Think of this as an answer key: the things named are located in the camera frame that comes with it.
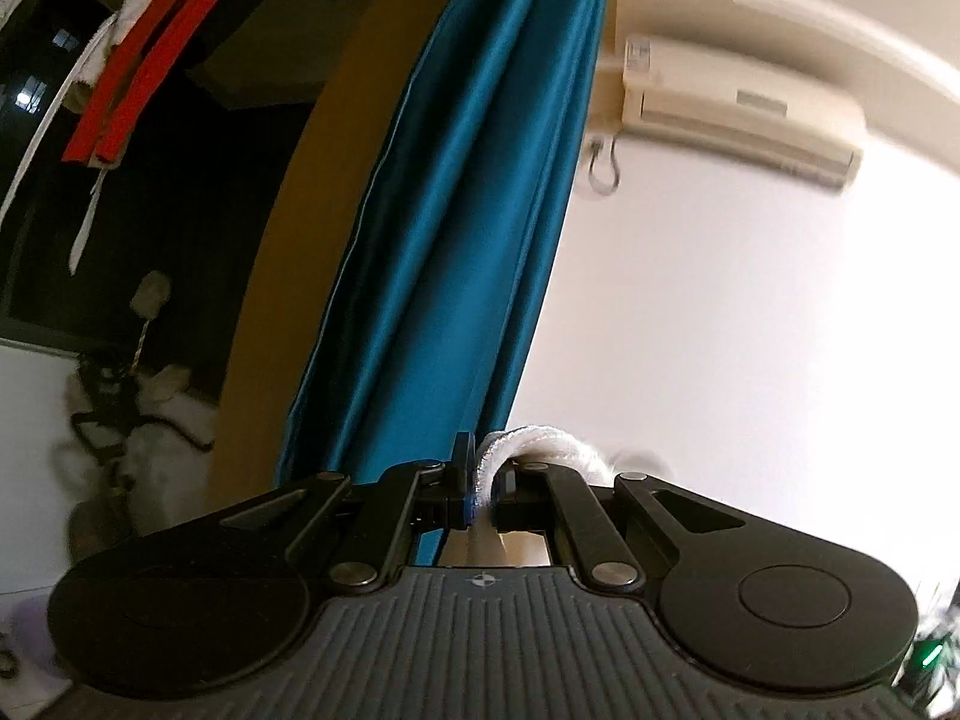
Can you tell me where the cream embroidered fur-trimmed coat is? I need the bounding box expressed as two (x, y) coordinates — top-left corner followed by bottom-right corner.
(472, 424), (617, 527)

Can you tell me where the teal blue curtain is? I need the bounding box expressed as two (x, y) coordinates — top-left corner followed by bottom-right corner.
(273, 0), (619, 568)

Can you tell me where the red hanging garment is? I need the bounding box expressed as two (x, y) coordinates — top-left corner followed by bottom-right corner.
(62, 0), (220, 166)

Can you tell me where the wall air conditioner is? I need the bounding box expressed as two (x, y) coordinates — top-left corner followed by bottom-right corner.
(622, 36), (867, 190)

